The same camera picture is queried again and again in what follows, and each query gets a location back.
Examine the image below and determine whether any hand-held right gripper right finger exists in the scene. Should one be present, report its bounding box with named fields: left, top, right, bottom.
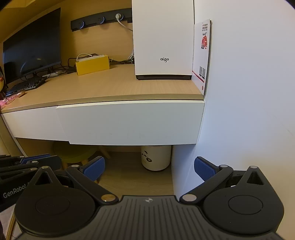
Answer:
left=180, top=156, right=264, bottom=204

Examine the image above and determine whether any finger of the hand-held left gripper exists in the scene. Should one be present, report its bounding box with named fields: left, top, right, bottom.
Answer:
left=0, top=164, right=40, bottom=178
left=0, top=154, right=62, bottom=172

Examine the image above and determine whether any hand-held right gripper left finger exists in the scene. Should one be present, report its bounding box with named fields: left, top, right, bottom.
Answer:
left=34, top=156, right=117, bottom=204

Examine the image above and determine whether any wide white desk drawer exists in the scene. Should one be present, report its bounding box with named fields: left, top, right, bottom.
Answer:
left=56, top=100, right=205, bottom=146

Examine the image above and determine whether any yellow green stool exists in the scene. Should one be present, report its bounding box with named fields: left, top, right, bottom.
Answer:
left=53, top=141, right=111, bottom=170

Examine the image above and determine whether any narrow white desk drawer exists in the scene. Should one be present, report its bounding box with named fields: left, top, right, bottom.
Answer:
left=1, top=106, right=70, bottom=142

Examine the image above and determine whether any white panda print bin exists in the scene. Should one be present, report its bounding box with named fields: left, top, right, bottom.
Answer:
left=141, top=145, right=172, bottom=172

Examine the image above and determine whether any pink transparent packet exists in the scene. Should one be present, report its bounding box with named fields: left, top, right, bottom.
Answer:
left=0, top=93, right=18, bottom=109

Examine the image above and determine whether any black keyboard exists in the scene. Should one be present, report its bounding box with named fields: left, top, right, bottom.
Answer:
left=5, top=76, right=48, bottom=97

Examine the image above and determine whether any yellow box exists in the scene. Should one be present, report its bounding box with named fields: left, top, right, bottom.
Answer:
left=76, top=55, right=110, bottom=76

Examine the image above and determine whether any white red printed box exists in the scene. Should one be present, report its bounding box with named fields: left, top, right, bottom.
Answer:
left=192, top=20, right=213, bottom=96

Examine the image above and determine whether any black computer monitor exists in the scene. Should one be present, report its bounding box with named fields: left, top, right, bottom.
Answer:
left=2, top=7, right=62, bottom=85

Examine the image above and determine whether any white power strip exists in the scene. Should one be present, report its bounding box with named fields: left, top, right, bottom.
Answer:
left=77, top=53, right=106, bottom=62

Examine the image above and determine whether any white computer case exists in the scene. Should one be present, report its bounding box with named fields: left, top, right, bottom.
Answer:
left=132, top=0, right=194, bottom=81

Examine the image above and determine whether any black cable bundle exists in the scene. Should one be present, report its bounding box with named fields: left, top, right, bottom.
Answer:
left=109, top=58, right=135, bottom=65
left=41, top=58, right=77, bottom=76

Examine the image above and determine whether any black wall socket rail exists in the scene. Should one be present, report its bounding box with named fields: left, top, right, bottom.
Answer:
left=70, top=8, right=133, bottom=32

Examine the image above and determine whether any white plug with cable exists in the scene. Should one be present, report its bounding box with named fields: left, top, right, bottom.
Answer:
left=116, top=13, right=134, bottom=32

